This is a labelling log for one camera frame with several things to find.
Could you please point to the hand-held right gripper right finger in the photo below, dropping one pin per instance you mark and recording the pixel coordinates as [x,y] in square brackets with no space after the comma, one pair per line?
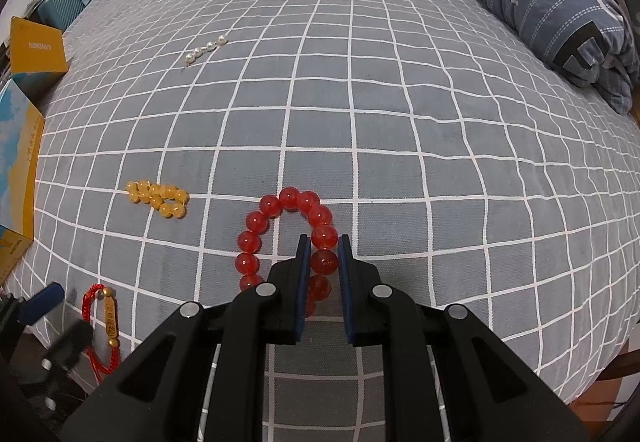
[344,292]

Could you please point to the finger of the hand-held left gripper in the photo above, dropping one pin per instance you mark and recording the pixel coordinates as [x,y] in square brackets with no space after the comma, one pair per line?
[70,347]
[42,304]

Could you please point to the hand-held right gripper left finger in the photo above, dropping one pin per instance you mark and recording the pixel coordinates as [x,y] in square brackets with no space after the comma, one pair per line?
[301,282]

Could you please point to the blue and yellow box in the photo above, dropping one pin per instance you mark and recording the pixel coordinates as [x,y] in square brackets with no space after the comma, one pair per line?
[17,162]

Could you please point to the yellow cardboard box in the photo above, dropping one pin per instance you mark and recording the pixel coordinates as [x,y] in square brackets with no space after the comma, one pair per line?
[37,47]

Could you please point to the wooden bed frame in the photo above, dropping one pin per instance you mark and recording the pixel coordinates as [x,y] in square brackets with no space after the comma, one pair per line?
[610,372]

